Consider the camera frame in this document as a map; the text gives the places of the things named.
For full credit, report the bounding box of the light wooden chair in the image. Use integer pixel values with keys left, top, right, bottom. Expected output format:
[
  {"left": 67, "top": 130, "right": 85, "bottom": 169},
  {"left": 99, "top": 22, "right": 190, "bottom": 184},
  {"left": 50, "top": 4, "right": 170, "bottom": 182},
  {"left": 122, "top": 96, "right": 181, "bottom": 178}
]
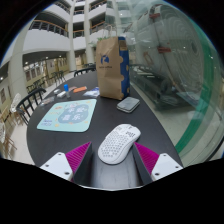
[{"left": 0, "top": 106, "right": 18, "bottom": 158}]

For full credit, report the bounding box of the white perforated computer mouse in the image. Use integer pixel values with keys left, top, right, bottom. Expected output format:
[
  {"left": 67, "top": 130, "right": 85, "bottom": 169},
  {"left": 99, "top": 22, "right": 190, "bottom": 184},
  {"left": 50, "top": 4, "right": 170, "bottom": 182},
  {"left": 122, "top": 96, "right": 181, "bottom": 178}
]
[{"left": 97, "top": 123, "right": 142, "bottom": 166}]

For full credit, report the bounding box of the white lattice chair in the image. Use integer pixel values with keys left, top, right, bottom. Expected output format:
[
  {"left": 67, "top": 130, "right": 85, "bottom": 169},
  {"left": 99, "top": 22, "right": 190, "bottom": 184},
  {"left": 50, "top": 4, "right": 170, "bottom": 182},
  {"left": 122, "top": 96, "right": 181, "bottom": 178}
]
[{"left": 9, "top": 92, "right": 23, "bottom": 114}]

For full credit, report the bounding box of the group of dark chairs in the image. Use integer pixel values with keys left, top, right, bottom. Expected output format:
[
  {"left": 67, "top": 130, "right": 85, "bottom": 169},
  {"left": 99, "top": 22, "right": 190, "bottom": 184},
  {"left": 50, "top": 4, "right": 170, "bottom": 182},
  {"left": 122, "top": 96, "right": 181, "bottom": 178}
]
[{"left": 26, "top": 69, "right": 68, "bottom": 93}]

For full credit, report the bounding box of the brown paper bag blue logo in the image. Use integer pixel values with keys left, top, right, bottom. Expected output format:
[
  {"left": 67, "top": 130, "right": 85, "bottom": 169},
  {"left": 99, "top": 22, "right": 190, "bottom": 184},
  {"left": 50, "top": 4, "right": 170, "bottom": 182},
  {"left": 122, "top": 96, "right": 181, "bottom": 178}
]
[{"left": 95, "top": 26, "right": 131, "bottom": 101}]

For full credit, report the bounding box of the small blue-capped bottle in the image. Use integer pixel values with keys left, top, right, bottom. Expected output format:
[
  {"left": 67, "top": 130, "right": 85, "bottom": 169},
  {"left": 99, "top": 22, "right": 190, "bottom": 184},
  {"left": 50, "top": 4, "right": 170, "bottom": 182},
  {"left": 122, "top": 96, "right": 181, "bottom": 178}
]
[{"left": 63, "top": 83, "right": 72, "bottom": 99}]

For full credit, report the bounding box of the clear bag with blue print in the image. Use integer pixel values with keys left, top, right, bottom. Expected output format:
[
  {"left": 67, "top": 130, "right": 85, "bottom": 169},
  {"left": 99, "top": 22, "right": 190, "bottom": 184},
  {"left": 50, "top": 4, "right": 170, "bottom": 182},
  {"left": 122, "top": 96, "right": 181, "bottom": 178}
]
[{"left": 82, "top": 87, "right": 100, "bottom": 98}]

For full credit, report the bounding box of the light teal printed mouse pad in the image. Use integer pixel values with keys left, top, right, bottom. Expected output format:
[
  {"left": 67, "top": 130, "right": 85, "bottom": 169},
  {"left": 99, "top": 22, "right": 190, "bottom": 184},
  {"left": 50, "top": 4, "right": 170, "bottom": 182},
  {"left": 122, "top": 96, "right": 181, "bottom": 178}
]
[{"left": 36, "top": 98, "right": 98, "bottom": 133}]

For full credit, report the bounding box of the black curved-back chair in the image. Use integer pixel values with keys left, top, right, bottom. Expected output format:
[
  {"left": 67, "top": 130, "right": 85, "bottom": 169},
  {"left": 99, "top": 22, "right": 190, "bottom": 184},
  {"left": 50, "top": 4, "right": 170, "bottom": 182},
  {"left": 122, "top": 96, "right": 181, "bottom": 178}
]
[{"left": 73, "top": 66, "right": 97, "bottom": 78}]

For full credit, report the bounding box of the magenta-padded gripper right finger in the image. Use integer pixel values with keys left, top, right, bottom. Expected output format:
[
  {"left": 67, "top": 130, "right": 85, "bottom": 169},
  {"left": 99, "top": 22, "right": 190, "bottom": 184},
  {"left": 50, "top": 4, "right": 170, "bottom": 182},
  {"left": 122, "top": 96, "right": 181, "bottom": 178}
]
[{"left": 131, "top": 141, "right": 184, "bottom": 186}]

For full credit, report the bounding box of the black spindle-back chair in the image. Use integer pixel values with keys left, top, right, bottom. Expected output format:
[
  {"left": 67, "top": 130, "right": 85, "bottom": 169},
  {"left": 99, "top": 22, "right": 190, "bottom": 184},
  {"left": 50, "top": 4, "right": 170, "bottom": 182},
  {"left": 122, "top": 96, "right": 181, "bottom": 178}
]
[{"left": 15, "top": 87, "right": 47, "bottom": 126}]

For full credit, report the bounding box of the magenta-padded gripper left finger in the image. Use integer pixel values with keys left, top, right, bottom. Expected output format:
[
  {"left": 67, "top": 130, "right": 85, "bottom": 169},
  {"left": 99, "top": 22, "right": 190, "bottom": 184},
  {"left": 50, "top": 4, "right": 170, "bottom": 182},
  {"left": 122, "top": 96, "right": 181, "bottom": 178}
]
[{"left": 39, "top": 141, "right": 94, "bottom": 187}]

